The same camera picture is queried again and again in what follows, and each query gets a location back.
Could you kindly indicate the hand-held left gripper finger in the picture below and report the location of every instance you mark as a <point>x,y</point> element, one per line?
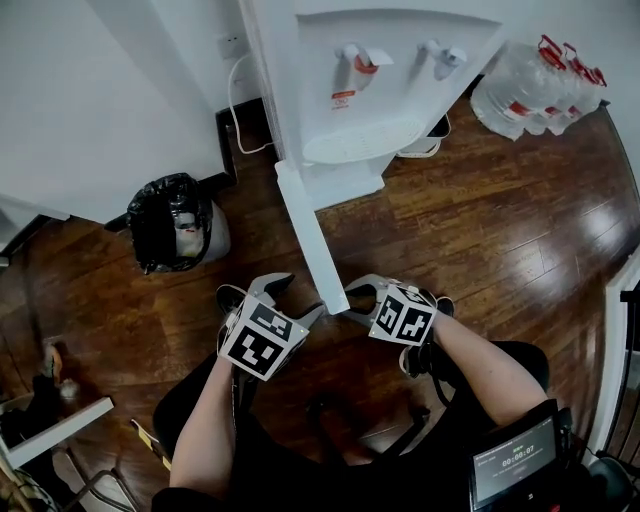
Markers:
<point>270,285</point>
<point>312,317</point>

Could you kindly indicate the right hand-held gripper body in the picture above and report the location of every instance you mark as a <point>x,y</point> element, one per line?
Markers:
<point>405,317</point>

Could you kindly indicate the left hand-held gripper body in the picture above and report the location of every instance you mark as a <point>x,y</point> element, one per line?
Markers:
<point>260,340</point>

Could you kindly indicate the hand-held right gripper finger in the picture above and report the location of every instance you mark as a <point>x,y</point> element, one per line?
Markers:
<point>367,280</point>
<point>365,317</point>

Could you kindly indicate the white water dispenser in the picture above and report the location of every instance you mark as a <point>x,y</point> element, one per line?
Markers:
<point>310,60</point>

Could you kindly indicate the person's left forearm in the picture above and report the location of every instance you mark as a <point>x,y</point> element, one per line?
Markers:
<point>202,430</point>

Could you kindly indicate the person's right forearm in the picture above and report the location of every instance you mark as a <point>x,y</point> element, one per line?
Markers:
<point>485,370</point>

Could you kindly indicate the red dispenser tap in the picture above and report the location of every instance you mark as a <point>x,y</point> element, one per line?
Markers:
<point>362,62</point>

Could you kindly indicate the white dispenser tap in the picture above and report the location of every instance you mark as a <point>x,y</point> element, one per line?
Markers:
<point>442,57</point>

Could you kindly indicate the clear water bottle red cap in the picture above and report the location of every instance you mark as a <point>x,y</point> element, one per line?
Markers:
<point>550,112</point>
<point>570,112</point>
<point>590,100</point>
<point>510,90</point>

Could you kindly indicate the person's left black shoe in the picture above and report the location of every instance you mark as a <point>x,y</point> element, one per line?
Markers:
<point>229,300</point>

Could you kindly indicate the black chair base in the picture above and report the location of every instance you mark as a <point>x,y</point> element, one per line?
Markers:
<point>370,430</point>

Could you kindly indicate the person's black trousers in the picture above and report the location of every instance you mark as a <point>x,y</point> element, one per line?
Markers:
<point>520,365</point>

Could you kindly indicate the trash bin with black bag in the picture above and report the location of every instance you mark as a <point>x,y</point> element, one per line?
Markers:
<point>160,220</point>

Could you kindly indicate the white slotted drip tray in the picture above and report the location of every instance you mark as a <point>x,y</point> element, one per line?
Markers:
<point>360,142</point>

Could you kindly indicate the yellow black striped bar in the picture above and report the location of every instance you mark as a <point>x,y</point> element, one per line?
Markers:
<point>150,442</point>

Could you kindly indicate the person's black shirt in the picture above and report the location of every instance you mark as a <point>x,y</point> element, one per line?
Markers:
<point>300,492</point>

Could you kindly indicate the white plastic bin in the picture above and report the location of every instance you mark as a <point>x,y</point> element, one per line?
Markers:
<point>435,135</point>

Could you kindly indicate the red warning sticker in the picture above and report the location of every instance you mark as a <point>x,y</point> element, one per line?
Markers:
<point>343,100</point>

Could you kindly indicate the black chest-mounted screen device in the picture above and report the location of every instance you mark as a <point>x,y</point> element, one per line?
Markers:
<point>515,465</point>

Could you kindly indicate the white partition panel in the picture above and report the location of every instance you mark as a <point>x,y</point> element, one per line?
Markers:
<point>615,350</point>

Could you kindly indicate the white shelf board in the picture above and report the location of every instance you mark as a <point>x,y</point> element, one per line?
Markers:
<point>60,430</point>

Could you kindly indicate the black round chair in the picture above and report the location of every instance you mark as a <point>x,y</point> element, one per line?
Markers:
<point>610,480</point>

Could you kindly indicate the metal frame stool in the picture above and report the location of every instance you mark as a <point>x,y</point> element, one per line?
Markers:
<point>95,480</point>

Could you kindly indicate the white wall socket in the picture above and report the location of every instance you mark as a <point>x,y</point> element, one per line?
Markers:
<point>230,45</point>

